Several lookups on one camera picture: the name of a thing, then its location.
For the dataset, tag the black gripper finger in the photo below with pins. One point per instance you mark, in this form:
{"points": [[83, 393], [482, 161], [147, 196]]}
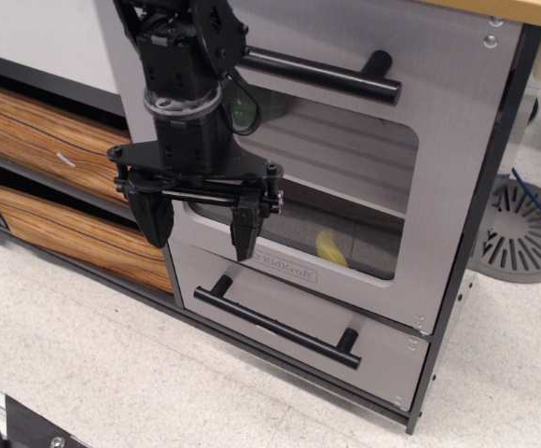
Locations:
{"points": [[153, 212], [245, 225]]}

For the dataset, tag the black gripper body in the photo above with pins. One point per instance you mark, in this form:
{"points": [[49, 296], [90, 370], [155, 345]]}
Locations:
{"points": [[198, 160]]}

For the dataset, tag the grey toy oven door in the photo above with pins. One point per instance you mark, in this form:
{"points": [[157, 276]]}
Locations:
{"points": [[421, 158]]}

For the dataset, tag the black oven door handle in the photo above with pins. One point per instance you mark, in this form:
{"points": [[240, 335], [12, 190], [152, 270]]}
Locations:
{"points": [[370, 82]]}

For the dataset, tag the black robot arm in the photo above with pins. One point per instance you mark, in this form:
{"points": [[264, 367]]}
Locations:
{"points": [[189, 51]]}

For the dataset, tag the grey oven shelf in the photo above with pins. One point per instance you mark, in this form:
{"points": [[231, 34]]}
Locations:
{"points": [[334, 203]]}

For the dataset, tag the green toy vegetable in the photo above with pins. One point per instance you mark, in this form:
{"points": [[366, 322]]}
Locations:
{"points": [[271, 105]]}

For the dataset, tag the lower wood-grain bin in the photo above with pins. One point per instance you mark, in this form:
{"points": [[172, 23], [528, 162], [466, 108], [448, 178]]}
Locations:
{"points": [[111, 247]]}

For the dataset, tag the wood-grain bin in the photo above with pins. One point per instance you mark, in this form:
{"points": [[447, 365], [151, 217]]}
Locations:
{"points": [[111, 247], [60, 144]]}

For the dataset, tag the yellow toy banana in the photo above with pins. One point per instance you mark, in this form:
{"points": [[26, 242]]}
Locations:
{"points": [[327, 249]]}

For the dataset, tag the upper wood-grain bin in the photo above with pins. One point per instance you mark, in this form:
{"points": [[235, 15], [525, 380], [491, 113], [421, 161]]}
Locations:
{"points": [[60, 144]]}

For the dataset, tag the black plate with screw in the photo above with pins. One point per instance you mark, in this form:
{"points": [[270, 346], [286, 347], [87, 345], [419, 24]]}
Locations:
{"points": [[26, 428]]}

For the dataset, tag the grey slotted round base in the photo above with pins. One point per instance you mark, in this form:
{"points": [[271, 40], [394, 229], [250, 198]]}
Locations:
{"points": [[508, 245]]}

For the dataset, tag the wooden countertop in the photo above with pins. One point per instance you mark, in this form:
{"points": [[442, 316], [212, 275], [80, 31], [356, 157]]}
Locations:
{"points": [[526, 11]]}

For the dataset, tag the black drawer handle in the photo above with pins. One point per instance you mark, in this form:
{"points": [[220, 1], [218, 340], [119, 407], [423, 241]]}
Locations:
{"points": [[341, 352]]}

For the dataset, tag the black toy kitchen frame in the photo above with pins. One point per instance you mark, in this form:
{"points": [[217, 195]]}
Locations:
{"points": [[95, 72]]}

